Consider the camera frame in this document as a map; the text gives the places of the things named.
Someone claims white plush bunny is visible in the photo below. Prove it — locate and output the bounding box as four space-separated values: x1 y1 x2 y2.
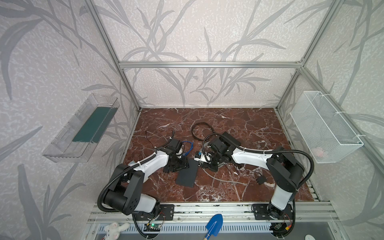
103 222 131 240

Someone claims white wire mesh basket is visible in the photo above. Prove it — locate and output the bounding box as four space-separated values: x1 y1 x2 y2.
290 91 364 164

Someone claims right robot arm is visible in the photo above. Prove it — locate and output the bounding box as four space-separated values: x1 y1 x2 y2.
194 132 315 220

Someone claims blue toy shovel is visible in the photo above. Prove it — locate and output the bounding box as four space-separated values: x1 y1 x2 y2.
204 214 223 240

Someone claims clear plastic wall bin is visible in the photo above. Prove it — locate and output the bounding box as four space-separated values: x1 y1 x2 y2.
43 94 120 163

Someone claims blue ethernet cable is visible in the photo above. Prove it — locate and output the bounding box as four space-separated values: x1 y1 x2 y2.
180 140 194 157

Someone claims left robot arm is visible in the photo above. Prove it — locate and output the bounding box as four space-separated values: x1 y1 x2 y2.
97 139 189 219

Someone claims black power adapter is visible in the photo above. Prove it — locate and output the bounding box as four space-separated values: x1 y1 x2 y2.
256 175 267 185

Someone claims black coiled cable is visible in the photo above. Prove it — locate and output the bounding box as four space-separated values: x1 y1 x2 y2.
191 121 217 142

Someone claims grey coiled ethernet cable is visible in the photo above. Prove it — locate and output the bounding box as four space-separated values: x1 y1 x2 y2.
200 163 251 187

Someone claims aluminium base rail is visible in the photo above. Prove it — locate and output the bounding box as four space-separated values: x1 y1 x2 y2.
87 202 340 224

